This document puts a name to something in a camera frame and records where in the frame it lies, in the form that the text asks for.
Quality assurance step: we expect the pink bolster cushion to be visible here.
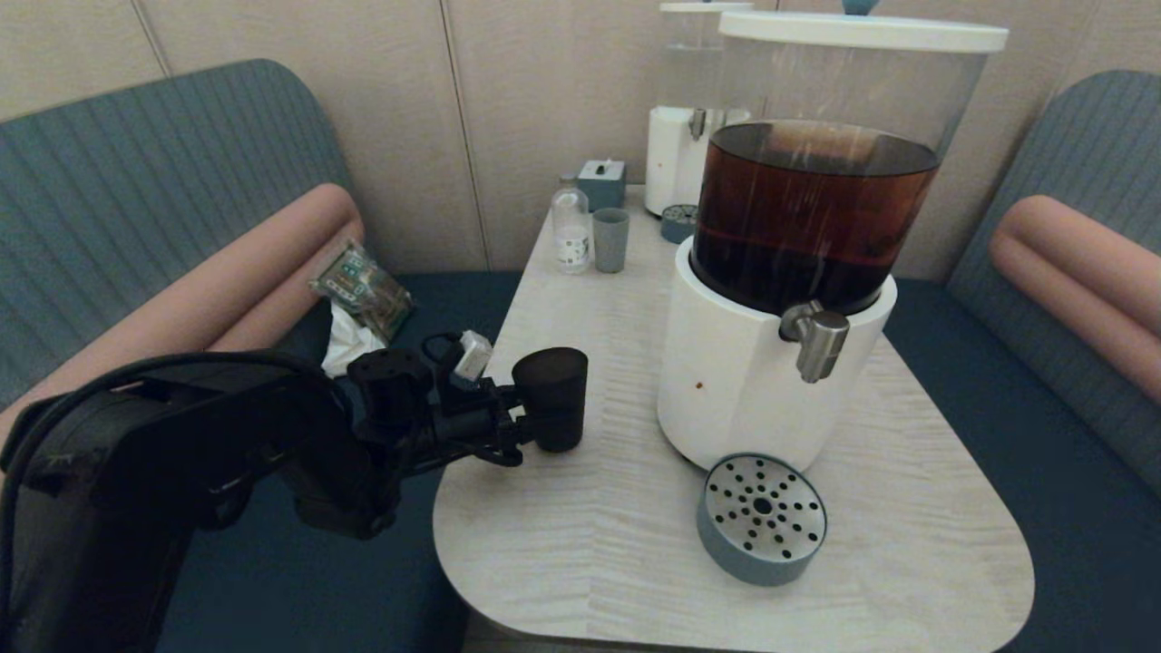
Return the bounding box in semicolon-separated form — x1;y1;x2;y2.
0;184;366;436
987;196;1161;405

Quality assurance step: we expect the green printed snack packet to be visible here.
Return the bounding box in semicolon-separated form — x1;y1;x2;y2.
311;239;419;344

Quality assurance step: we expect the clear plastic bottle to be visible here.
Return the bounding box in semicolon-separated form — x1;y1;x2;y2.
552;175;593;275

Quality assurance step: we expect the metal dispenser tap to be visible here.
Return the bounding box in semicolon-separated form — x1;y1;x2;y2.
778;301;850;384

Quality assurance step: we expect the teal ribbed sofa bench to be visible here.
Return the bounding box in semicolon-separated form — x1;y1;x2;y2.
880;71;1161;653
0;60;527;653

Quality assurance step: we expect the large blue-grey perforated drip tray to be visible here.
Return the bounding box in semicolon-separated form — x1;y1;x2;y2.
697;453;828;587

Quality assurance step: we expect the blue-grey tissue box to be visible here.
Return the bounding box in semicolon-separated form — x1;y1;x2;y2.
578;161;628;213

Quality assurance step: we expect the small clear water dispenser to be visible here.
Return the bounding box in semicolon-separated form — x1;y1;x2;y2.
645;0;754;220

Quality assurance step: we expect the grey-blue cup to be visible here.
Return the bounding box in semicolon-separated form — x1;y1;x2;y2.
593;209;630;274

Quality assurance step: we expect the crumpled white tissue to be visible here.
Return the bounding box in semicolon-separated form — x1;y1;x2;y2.
323;302;389;379

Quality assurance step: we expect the small blue-grey drip tray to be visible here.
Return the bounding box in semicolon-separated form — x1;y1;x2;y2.
659;205;699;245

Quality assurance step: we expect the dark brown plastic cup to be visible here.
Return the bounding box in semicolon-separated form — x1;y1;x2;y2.
512;347;589;453

